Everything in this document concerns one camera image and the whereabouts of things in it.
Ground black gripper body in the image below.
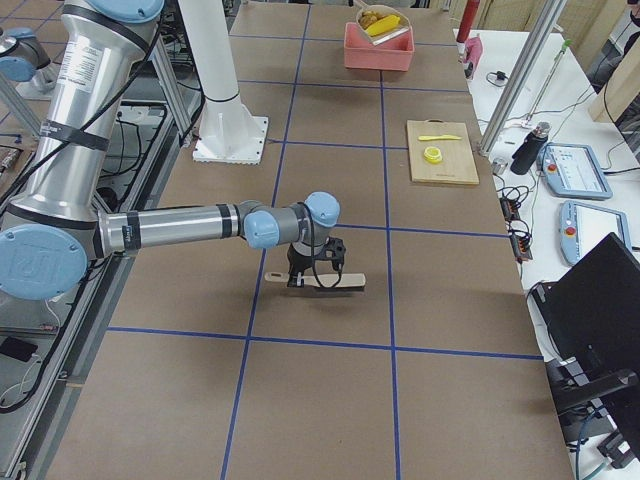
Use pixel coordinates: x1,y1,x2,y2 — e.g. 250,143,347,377
287,237,346,275

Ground beige plastic dustpan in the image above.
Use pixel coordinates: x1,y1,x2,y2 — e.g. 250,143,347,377
354,1,410,46

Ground brown toy potato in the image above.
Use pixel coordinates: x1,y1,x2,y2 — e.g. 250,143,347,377
358,10,385,29

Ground yellow toy corn cob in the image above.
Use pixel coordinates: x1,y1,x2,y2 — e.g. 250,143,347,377
364,15,400,37

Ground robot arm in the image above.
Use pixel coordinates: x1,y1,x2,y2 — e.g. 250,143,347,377
1,27,56,93
1,1,346,300

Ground pink plastic bin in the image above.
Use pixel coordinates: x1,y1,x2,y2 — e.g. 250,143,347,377
343,22,415,72

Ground yellow lemon slices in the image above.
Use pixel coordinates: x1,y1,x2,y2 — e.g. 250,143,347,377
423,146,443,164

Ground bamboo cutting board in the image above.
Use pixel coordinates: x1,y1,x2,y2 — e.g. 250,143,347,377
406,120,479,186

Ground yellow plastic knife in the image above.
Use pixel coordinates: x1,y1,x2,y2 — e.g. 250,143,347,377
417,134,462,142

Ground black water bottle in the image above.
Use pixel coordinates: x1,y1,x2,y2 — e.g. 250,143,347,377
510,121,551,175

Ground lower teach pendant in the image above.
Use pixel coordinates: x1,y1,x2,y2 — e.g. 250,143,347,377
559,201,631,266

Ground teach pendant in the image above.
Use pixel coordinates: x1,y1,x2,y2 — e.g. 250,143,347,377
537,143,613,201
559,201,631,266

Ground upper teach pendant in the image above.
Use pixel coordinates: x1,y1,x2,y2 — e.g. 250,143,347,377
537,143,613,201

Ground black smartphone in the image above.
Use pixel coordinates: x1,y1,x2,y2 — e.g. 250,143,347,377
0,337,38,363

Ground black monitor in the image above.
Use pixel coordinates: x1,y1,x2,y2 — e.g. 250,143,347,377
533,233,639,455

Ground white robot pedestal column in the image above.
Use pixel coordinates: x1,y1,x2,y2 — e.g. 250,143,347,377
179,0,269,165

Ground aluminium frame post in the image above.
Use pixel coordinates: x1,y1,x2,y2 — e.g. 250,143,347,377
478,0,567,157

